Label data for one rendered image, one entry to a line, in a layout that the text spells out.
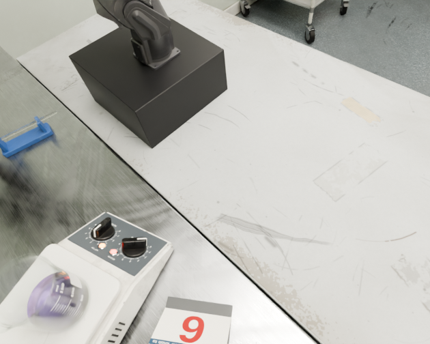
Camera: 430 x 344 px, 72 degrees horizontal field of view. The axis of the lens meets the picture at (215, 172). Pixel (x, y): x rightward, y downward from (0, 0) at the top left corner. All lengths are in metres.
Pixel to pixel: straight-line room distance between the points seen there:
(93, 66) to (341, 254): 0.52
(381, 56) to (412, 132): 1.77
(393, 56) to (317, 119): 1.82
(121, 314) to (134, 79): 0.37
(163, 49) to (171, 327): 0.44
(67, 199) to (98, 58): 0.27
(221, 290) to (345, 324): 0.16
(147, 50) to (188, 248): 0.34
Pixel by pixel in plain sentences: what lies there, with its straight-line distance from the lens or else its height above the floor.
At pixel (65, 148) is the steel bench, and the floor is 0.90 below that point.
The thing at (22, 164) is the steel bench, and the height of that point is 0.90.
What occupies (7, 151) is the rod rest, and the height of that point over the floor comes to 0.91.
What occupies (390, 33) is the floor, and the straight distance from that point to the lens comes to 2.61.
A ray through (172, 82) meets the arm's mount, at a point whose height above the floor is 1.00.
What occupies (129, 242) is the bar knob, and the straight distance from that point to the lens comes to 0.42.
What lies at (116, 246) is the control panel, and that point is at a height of 0.95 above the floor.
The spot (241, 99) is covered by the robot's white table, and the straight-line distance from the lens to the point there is 0.63.
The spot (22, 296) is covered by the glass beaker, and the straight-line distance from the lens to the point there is 0.39.
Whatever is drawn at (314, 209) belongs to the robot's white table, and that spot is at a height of 0.90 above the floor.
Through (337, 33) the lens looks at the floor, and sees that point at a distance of 2.53.
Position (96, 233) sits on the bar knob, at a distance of 0.44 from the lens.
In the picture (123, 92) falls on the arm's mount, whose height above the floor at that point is 1.00.
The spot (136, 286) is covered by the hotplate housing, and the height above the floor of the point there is 0.96.
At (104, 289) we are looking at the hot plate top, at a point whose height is 0.99.
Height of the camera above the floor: 1.33
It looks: 56 degrees down
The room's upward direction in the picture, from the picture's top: 11 degrees counter-clockwise
